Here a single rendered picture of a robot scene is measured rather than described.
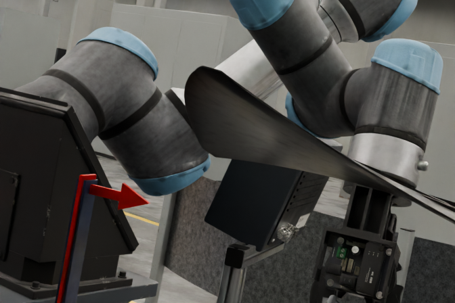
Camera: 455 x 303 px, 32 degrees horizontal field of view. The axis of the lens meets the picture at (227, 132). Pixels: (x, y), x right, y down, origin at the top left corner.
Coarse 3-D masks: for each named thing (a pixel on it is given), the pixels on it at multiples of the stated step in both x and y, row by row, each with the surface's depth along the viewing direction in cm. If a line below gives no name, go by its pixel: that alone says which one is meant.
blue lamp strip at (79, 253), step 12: (84, 180) 68; (96, 180) 70; (84, 192) 68; (84, 204) 68; (84, 216) 69; (84, 228) 69; (84, 240) 70; (72, 252) 68; (84, 252) 70; (72, 264) 69; (72, 276) 69; (72, 288) 69; (72, 300) 70
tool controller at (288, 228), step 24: (336, 144) 140; (240, 168) 124; (264, 168) 123; (288, 168) 122; (216, 192) 126; (240, 192) 124; (264, 192) 123; (288, 192) 122; (312, 192) 135; (216, 216) 126; (240, 216) 124; (264, 216) 123; (288, 216) 128; (240, 240) 124; (264, 240) 123; (288, 240) 126
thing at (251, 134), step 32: (192, 96) 55; (224, 96) 50; (256, 96) 46; (192, 128) 63; (224, 128) 60; (256, 128) 55; (288, 128) 48; (256, 160) 66; (288, 160) 63; (320, 160) 57; (352, 160) 48; (416, 192) 52
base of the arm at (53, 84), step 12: (48, 72) 110; (60, 72) 109; (36, 84) 107; (48, 84) 107; (60, 84) 107; (72, 84) 108; (48, 96) 105; (60, 96) 106; (72, 96) 107; (84, 96) 108; (84, 108) 107; (96, 108) 109; (84, 120) 107; (96, 120) 109; (96, 132) 111
